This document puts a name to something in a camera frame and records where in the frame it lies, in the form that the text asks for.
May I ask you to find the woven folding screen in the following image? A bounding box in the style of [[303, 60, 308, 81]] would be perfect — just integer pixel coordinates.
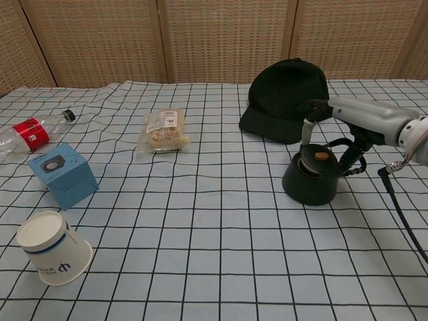
[[0, 0, 428, 96]]

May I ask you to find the blue cardboard speaker box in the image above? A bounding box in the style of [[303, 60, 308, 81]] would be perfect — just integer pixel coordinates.
[[27, 142, 99, 211]]

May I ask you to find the dark cast iron teapot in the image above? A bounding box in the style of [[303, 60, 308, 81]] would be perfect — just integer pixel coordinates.
[[282, 137, 368, 205]]

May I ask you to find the dark teapot lid wooden knob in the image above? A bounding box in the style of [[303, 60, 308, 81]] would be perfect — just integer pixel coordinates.
[[298, 142, 339, 175]]

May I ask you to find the white paper cup blue print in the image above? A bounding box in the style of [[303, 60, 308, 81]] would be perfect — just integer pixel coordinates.
[[16, 211, 94, 287]]

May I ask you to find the blue checked tablecloth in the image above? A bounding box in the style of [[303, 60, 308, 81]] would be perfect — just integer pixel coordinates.
[[0, 79, 428, 321]]

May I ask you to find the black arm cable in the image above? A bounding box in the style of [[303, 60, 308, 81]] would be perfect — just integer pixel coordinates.
[[377, 160, 428, 265]]

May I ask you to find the clear plastic bottle red label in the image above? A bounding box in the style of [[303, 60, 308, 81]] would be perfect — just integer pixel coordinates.
[[0, 108, 76, 165]]

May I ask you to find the clear bag of snacks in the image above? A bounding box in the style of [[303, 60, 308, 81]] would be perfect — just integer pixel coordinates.
[[137, 108, 191, 154]]

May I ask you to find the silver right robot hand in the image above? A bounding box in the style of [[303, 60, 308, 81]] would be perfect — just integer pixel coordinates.
[[298, 96, 419, 168]]

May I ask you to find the black baseball cap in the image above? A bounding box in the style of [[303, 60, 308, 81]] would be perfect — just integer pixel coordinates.
[[239, 57, 332, 145]]

